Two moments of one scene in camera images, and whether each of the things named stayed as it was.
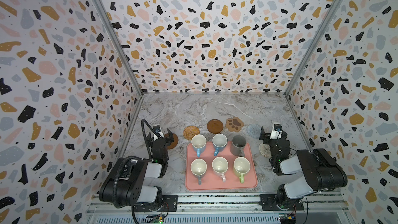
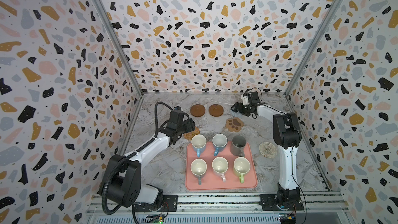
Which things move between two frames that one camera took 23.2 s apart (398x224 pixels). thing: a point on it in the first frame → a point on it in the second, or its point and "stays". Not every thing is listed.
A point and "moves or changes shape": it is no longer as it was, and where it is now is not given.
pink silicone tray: (212, 180) stays
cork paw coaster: (234, 124) stays
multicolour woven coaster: (265, 150) stays
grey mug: (238, 142) stays
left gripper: (169, 139) → (190, 124)
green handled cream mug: (241, 165) stays
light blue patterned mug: (219, 141) stays
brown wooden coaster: (215, 126) → (216, 110)
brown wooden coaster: (174, 144) moves or changes shape
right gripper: (267, 138) → (239, 109)
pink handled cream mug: (219, 165) stays
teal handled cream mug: (198, 167) stays
